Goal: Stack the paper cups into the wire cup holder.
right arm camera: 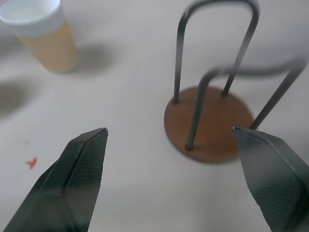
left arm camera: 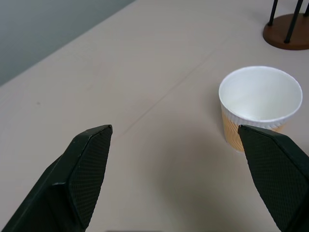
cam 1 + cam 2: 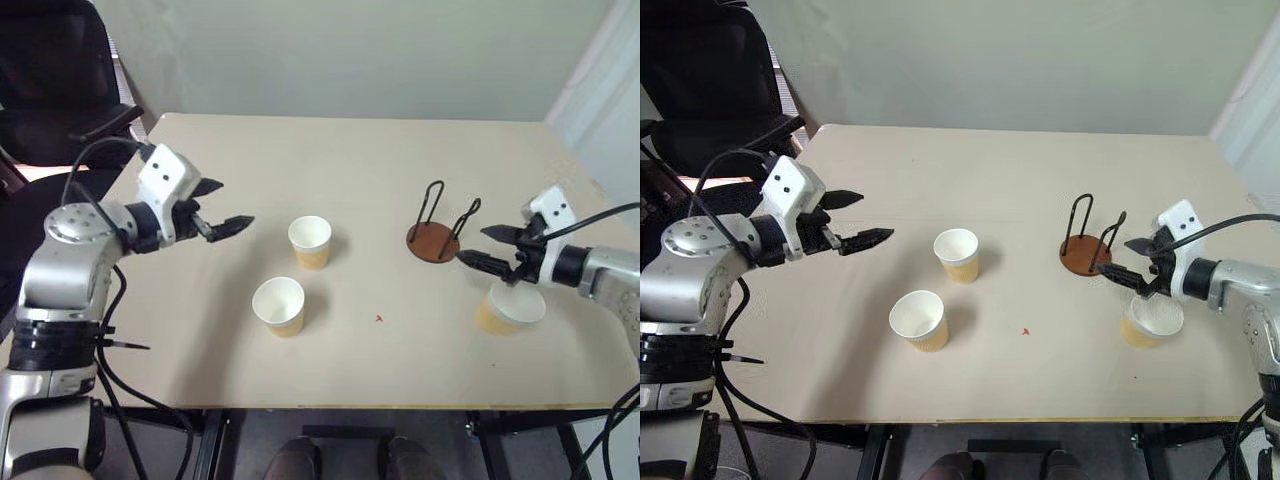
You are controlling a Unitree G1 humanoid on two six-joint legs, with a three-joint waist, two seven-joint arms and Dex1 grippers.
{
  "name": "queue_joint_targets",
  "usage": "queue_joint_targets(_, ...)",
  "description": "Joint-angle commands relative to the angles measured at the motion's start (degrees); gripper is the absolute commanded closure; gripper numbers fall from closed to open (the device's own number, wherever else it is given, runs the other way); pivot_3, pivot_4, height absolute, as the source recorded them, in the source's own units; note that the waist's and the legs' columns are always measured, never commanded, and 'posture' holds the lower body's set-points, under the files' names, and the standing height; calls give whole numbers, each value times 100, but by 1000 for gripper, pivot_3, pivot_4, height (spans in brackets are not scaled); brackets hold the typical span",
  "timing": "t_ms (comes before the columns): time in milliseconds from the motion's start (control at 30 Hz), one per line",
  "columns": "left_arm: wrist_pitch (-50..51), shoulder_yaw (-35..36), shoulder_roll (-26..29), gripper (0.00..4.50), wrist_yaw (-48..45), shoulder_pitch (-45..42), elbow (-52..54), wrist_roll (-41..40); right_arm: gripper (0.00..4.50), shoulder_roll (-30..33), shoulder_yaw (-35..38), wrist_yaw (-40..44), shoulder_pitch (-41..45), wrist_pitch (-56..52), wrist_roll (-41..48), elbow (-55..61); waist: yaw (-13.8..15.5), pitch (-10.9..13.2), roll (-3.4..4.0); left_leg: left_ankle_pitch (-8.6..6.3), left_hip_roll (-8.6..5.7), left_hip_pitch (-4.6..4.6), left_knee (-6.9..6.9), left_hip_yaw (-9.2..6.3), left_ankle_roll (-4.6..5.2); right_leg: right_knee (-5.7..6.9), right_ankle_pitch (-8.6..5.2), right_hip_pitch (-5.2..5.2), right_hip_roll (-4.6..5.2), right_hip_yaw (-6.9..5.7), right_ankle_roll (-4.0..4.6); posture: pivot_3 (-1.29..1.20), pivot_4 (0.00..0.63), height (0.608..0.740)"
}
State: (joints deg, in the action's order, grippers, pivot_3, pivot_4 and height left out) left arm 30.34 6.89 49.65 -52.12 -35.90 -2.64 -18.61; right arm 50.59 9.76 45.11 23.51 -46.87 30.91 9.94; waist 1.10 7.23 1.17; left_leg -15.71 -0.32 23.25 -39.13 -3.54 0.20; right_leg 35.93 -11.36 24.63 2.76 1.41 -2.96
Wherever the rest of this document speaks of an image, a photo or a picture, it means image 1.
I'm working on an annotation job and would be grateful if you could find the brown and white paper cup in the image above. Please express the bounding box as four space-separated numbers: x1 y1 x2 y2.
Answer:
0 0 80 74

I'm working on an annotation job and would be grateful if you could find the small red mark sticker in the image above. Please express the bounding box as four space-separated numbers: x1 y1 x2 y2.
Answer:
26 156 38 171

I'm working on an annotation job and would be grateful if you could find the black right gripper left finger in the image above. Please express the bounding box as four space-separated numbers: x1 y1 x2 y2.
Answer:
3 127 109 232

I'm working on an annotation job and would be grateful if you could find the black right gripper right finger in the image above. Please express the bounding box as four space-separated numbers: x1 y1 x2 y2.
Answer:
231 126 309 232

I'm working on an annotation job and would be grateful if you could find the wooden base wire rack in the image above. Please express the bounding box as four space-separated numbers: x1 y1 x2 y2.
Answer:
164 0 307 164

